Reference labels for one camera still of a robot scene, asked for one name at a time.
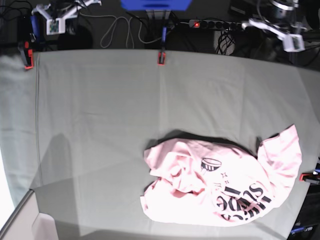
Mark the red clamp left corner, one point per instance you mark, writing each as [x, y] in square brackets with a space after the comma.
[26, 53]

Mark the pink printed t-shirt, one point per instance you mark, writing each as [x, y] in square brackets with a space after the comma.
[208, 183]

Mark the red clamp right edge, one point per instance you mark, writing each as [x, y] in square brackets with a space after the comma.
[310, 177]

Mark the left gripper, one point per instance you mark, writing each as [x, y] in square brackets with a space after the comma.
[291, 42]

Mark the white bin bottom left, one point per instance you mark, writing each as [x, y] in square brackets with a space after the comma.
[28, 223]

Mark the red clamp top centre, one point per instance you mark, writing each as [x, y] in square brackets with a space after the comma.
[161, 58]

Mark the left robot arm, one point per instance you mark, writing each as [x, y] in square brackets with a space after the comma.
[280, 19]

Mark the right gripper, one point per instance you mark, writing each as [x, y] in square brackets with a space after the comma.
[57, 12]

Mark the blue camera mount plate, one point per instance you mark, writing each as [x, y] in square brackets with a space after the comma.
[142, 5]

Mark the black power strip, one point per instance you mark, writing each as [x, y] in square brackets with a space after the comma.
[215, 25]

